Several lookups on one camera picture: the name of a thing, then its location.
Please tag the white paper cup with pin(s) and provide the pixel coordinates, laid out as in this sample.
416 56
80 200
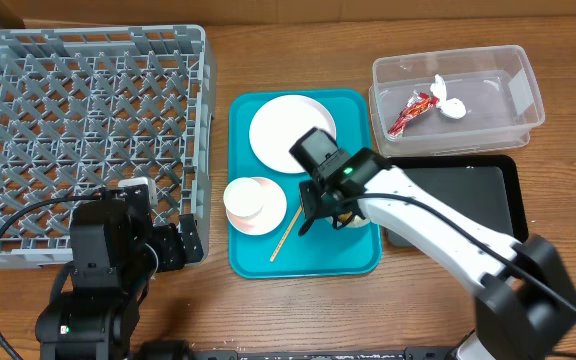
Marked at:
242 197

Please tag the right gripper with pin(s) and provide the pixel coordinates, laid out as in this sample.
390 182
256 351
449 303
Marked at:
311 206

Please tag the teal plastic tray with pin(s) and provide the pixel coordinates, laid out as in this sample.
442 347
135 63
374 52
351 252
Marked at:
322 251

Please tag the large white plate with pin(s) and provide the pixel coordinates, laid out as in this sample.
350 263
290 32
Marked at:
279 123

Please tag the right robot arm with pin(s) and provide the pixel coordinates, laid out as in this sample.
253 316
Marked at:
525 301

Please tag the clear plastic bin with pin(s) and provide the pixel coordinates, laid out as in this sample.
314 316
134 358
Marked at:
496 84

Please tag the grey bowl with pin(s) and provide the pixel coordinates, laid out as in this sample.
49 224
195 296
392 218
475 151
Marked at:
355 222

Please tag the black tray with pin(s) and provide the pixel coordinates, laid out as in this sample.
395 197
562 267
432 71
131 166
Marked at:
484 188

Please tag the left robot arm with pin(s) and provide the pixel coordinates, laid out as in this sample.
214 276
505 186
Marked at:
94 303

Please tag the wooden chopstick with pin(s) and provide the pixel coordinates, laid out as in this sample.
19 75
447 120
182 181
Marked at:
286 234

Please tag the white tissue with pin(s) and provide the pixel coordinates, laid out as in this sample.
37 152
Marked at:
452 108

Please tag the red snack wrapper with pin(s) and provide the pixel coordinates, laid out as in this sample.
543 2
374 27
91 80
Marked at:
417 104

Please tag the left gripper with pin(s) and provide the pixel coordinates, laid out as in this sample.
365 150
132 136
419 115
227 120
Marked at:
176 257

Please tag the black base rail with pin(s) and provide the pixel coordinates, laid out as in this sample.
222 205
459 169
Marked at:
181 350

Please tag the small pink plate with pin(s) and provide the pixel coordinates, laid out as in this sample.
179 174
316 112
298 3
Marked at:
271 215

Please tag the brown food scrap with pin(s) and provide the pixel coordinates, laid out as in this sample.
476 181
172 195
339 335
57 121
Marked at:
344 217

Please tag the grey dishwasher rack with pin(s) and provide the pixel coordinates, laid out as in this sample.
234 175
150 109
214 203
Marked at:
82 108

